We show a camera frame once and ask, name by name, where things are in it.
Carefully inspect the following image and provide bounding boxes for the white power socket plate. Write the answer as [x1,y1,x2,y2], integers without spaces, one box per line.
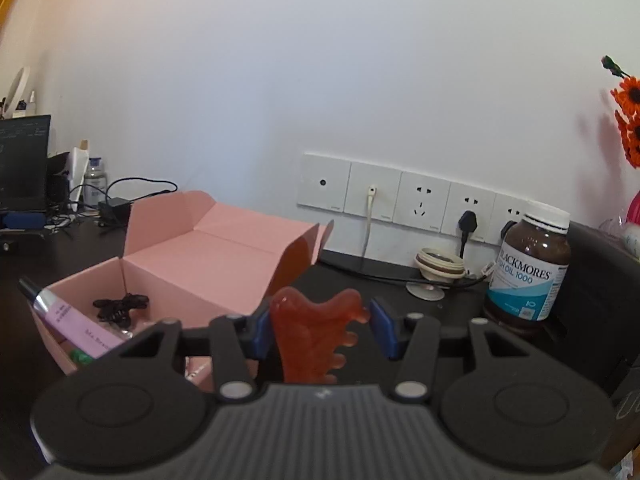
[392,170,452,233]
[440,181,498,243]
[487,192,531,248]

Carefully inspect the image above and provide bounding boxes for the grey round disc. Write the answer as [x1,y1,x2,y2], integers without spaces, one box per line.
[406,281,446,302]

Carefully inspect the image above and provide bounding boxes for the black laptop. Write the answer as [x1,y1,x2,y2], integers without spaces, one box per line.
[0,115,52,213]

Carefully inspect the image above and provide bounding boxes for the white coax wall plate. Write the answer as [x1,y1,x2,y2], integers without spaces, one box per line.
[297,152,352,212]

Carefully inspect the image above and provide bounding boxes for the lilac cosmetic tube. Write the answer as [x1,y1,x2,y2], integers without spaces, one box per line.
[19,277,126,361]

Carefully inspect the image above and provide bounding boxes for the white network wall plate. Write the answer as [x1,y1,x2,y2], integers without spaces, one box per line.
[344,160,403,221]

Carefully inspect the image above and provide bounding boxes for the cream round lid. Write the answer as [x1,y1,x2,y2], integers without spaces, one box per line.
[414,246,467,281]

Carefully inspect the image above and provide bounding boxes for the pink cardboard box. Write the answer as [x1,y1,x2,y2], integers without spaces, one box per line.
[20,190,333,393]

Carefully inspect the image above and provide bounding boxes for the black USB cable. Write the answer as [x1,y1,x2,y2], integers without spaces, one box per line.
[320,250,493,291]

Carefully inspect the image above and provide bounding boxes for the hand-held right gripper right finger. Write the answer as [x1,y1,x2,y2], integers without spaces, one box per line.
[370,297,533,403]

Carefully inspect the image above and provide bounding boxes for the white paper package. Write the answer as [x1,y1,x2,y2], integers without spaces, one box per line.
[67,140,91,211]

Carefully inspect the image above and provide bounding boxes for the clear plastic wrapper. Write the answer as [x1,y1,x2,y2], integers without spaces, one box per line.
[600,215,640,261]

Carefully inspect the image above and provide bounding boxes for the clear water bottle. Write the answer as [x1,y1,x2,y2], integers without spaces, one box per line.
[84,156,107,211]

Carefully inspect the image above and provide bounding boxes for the black looped cable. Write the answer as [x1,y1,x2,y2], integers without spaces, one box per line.
[70,176,178,236]

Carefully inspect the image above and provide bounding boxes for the blue case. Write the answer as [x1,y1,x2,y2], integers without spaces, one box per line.
[0,212,46,230]

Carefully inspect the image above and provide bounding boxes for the black appliance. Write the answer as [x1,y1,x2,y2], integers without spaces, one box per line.
[530,220,640,411]

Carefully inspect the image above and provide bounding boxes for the brown supplement bottle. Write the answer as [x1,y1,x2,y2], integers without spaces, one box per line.
[482,200,572,331]

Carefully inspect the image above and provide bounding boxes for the red massage comb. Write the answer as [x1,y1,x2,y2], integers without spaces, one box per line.
[270,287,372,386]

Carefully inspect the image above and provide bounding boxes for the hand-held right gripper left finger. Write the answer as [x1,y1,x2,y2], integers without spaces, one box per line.
[117,305,273,403]

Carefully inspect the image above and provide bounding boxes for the white network cable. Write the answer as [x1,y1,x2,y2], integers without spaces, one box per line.
[362,186,377,261]

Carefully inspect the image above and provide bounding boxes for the black power adapter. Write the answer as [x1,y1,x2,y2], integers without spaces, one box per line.
[97,199,132,228]

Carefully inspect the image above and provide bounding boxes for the white round mirror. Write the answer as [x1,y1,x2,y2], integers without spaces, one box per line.
[4,66,31,107]

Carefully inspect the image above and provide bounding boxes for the orange artificial flowers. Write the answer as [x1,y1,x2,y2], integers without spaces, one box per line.
[601,55,640,170]

